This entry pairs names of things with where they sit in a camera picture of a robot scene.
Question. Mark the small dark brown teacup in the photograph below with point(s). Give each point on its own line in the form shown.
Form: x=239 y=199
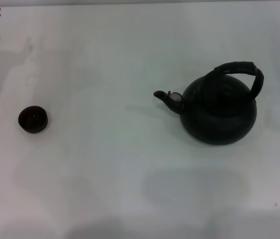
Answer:
x=33 y=119

